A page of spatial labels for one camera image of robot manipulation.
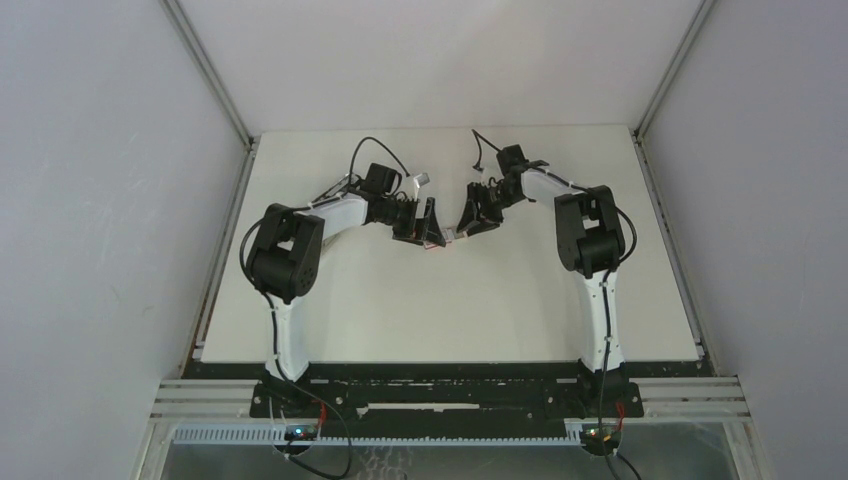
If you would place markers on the aluminium frame rail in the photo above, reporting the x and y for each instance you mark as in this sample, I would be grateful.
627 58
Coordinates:
217 411

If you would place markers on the black stapler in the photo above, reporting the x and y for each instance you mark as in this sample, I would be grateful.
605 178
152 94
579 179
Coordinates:
340 187

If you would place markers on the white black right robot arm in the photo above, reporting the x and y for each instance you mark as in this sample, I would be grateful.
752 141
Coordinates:
589 240

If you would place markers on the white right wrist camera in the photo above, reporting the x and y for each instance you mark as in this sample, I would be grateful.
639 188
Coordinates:
486 173

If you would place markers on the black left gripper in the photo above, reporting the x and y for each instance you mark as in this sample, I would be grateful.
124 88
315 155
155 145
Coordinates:
419 230

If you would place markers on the red white staple box sleeve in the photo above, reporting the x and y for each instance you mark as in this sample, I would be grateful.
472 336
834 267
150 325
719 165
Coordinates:
442 239

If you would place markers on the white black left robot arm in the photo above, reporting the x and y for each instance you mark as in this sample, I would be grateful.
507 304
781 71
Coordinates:
281 253

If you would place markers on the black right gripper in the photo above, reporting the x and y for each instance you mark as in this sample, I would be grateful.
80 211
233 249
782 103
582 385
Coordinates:
476 219

